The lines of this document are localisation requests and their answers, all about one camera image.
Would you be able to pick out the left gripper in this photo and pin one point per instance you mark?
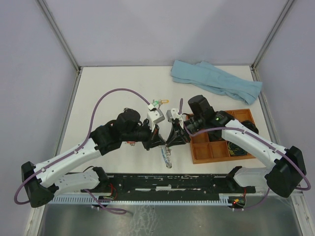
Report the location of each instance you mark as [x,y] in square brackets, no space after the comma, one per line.
[154,138]

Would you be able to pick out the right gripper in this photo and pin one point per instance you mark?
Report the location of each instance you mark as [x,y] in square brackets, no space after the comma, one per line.
[178,136]

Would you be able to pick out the large keyring holder blue handle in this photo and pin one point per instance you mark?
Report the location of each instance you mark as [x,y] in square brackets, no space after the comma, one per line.
[166,152]

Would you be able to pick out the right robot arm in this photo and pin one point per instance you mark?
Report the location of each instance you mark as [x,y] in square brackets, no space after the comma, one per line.
[284,169]

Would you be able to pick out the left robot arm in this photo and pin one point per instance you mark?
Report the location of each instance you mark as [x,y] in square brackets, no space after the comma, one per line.
[46,180]

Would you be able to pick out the wooden compartment tray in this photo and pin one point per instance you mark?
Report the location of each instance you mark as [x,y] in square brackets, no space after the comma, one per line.
[203,151]

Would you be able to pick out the green yellow tag key bunch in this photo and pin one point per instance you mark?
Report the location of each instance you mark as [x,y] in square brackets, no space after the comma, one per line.
[158,103]

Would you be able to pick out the rolled orange-dotted tie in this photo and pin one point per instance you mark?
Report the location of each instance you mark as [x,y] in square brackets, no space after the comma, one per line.
[215,136]

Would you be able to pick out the rolled blue-yellow tie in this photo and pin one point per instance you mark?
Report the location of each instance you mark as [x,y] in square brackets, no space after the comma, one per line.
[235,150]

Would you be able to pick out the light blue cloth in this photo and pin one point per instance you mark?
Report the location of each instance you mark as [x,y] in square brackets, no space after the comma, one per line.
[212,79]

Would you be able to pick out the rolled black tie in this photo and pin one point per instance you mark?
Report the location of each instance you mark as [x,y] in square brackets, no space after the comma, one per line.
[251,126]

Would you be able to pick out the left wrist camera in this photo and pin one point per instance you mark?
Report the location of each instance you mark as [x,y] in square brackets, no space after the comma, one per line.
[155,117]

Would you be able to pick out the grey cable duct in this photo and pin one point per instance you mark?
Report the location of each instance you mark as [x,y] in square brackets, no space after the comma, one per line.
[86,199]

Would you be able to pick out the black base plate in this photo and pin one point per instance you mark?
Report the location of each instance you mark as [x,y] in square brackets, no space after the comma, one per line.
[196,183]

